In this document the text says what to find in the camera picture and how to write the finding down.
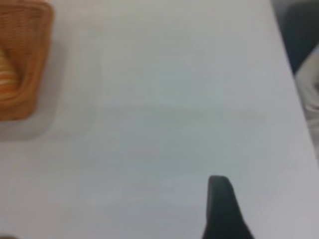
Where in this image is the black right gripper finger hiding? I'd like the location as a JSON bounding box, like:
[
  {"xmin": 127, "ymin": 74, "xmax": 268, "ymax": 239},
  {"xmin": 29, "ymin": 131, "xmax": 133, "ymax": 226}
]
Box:
[{"xmin": 201, "ymin": 175, "xmax": 255, "ymax": 239}]

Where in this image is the light beige fabric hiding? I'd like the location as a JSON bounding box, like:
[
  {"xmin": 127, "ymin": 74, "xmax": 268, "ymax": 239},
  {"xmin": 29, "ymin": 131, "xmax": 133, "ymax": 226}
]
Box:
[{"xmin": 295, "ymin": 51, "xmax": 319, "ymax": 161}]

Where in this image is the orange-brown woven wicker basket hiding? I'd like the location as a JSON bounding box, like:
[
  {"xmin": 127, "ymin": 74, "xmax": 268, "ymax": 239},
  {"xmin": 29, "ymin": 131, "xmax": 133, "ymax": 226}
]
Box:
[{"xmin": 0, "ymin": 0, "xmax": 54, "ymax": 121}]

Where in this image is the long ridged bread roll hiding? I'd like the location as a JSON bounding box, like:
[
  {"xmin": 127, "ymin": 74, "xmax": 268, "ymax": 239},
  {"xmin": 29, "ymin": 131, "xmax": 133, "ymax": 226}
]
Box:
[{"xmin": 0, "ymin": 48, "xmax": 19, "ymax": 102}]

